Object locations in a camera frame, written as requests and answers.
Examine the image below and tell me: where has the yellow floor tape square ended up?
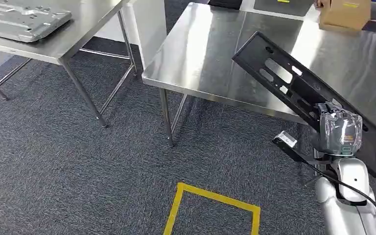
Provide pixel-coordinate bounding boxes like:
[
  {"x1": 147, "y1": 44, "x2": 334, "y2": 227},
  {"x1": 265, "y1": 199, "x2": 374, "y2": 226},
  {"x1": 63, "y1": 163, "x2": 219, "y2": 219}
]
[{"x1": 163, "y1": 182, "x2": 261, "y2": 235}]

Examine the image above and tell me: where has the flat black object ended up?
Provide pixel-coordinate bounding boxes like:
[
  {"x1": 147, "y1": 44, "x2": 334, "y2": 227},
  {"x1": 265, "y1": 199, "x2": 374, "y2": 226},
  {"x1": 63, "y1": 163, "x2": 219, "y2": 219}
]
[{"x1": 207, "y1": 0, "x2": 243, "y2": 10}]

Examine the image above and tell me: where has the black plastic panel with cutouts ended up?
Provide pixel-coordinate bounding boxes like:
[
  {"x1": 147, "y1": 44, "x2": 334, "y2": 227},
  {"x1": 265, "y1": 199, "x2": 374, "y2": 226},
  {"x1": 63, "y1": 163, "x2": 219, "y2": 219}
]
[{"x1": 232, "y1": 31, "x2": 376, "y2": 178}]

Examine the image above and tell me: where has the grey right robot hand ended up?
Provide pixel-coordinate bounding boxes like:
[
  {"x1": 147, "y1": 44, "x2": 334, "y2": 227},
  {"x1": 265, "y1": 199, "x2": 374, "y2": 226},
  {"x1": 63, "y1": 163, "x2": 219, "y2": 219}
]
[{"x1": 315, "y1": 101, "x2": 364, "y2": 157}]

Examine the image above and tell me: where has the large steel table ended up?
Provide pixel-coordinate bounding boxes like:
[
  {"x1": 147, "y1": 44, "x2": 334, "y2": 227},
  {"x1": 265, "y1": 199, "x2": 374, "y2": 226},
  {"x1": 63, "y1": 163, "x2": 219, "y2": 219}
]
[{"x1": 141, "y1": 1, "x2": 376, "y2": 148}]

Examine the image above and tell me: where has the grey stamped metal panel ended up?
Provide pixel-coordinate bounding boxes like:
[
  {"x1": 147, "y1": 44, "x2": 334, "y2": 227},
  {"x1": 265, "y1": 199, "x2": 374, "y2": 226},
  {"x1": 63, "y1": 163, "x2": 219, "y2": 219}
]
[{"x1": 0, "y1": 0, "x2": 73, "y2": 43}]

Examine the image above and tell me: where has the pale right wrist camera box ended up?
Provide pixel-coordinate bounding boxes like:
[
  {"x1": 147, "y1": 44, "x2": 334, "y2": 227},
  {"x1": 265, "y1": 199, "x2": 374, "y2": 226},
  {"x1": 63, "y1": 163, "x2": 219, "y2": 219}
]
[{"x1": 272, "y1": 130, "x2": 298, "y2": 149}]

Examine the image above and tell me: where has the steel table with metal panel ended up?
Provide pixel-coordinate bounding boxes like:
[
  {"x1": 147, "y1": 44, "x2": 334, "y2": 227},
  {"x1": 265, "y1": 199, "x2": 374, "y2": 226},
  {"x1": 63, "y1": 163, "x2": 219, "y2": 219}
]
[{"x1": 0, "y1": 0, "x2": 138, "y2": 128}]

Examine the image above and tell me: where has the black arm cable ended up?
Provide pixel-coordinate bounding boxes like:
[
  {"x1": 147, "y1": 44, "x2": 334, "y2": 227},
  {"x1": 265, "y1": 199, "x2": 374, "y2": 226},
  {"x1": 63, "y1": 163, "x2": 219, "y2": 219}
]
[{"x1": 305, "y1": 159, "x2": 376, "y2": 222}]

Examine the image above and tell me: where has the brown cardboard box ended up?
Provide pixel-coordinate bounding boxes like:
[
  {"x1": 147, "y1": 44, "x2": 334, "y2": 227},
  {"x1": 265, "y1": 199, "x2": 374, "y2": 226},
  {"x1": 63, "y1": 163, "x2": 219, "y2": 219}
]
[{"x1": 316, "y1": 0, "x2": 372, "y2": 32}]

